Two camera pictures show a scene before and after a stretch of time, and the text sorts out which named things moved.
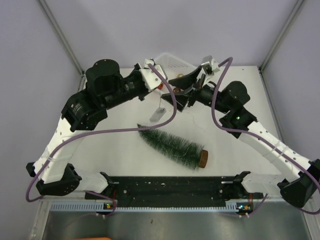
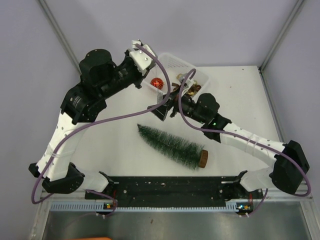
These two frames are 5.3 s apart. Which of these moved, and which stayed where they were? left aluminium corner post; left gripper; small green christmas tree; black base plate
Moved: left gripper
Stayed: black base plate; left aluminium corner post; small green christmas tree
